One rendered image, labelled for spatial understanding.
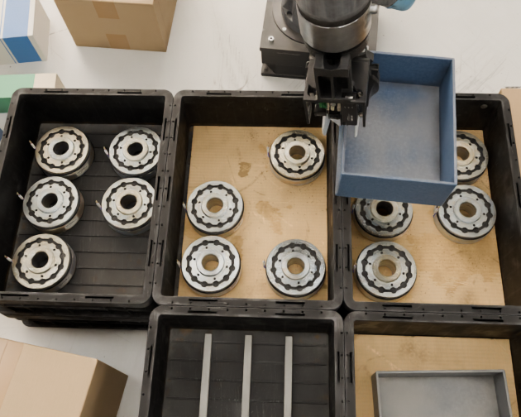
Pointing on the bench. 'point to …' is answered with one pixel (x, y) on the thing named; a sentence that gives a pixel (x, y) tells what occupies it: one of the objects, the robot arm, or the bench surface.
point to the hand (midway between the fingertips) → (345, 114)
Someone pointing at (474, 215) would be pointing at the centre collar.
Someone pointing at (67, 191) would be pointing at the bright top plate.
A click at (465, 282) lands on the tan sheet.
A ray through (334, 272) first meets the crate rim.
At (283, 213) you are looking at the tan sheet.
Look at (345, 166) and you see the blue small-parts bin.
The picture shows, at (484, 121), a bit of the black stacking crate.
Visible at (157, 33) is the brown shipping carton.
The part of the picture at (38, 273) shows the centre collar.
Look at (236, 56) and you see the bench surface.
